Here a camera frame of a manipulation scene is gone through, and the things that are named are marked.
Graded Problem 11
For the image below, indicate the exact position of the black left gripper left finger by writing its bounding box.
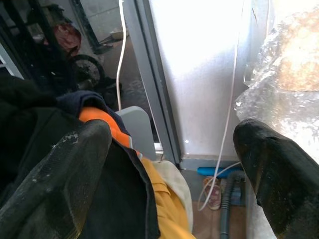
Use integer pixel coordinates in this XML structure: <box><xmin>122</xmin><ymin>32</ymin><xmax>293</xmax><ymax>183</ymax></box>
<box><xmin>0</xmin><ymin>119</ymin><xmax>112</xmax><ymax>239</ymax></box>

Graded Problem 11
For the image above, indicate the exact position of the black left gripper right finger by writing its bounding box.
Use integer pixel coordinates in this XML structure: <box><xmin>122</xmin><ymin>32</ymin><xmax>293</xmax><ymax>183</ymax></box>
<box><xmin>233</xmin><ymin>119</ymin><xmax>319</xmax><ymax>239</ymax></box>

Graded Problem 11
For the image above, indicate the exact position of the blue plastic tool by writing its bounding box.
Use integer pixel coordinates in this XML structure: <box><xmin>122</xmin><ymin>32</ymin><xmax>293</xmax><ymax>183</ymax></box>
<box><xmin>197</xmin><ymin>166</ymin><xmax>244</xmax><ymax>179</ymax></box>

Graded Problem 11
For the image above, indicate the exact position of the pink slipper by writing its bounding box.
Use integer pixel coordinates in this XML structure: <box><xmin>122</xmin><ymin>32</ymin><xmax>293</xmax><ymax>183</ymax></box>
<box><xmin>203</xmin><ymin>176</ymin><xmax>222</xmax><ymax>210</ymax></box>

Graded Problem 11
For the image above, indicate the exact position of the grey laundry basket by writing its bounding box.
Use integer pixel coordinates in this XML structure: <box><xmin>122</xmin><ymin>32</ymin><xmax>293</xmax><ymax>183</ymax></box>
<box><xmin>115</xmin><ymin>106</ymin><xmax>164</xmax><ymax>162</ymax></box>

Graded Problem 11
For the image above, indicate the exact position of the clear plastic wrap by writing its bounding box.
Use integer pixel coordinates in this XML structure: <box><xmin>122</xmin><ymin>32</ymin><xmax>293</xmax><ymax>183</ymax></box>
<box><xmin>234</xmin><ymin>0</ymin><xmax>319</xmax><ymax>147</ymax></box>

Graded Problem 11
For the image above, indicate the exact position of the cream cloth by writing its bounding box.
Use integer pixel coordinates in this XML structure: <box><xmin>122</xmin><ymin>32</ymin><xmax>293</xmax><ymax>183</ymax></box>
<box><xmin>152</xmin><ymin>160</ymin><xmax>194</xmax><ymax>231</ymax></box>

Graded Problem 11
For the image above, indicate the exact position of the yellow garment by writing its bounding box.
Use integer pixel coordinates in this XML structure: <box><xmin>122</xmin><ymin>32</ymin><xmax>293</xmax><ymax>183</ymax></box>
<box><xmin>141</xmin><ymin>158</ymin><xmax>197</xmax><ymax>239</ymax></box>

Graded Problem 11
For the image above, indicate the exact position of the black wheel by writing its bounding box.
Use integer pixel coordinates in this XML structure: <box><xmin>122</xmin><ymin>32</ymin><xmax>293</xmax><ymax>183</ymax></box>
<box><xmin>68</xmin><ymin>54</ymin><xmax>107</xmax><ymax>88</ymax></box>

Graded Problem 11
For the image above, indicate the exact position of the black metal rack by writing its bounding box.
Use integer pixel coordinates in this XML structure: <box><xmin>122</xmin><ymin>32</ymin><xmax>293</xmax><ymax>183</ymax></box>
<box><xmin>0</xmin><ymin>0</ymin><xmax>75</xmax><ymax>90</ymax></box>

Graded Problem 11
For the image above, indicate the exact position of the red bag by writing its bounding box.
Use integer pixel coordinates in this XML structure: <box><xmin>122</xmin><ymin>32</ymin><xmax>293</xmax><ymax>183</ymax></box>
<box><xmin>53</xmin><ymin>22</ymin><xmax>82</xmax><ymax>54</ymax></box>

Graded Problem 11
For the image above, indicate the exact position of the grey corrugated drain hose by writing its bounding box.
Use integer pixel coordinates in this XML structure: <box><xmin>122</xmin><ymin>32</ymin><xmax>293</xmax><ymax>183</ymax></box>
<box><xmin>219</xmin><ymin>174</ymin><xmax>246</xmax><ymax>237</ymax></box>

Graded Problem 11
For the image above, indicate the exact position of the white cable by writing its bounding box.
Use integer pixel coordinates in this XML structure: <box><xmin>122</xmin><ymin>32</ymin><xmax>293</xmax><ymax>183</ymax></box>
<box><xmin>116</xmin><ymin>0</ymin><xmax>128</xmax><ymax>112</ymax></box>
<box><xmin>197</xmin><ymin>0</ymin><xmax>246</xmax><ymax>212</ymax></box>

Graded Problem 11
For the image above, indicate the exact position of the grey door frame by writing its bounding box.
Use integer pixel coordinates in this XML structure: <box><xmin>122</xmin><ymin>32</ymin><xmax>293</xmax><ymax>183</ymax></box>
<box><xmin>123</xmin><ymin>0</ymin><xmax>182</xmax><ymax>165</ymax></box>

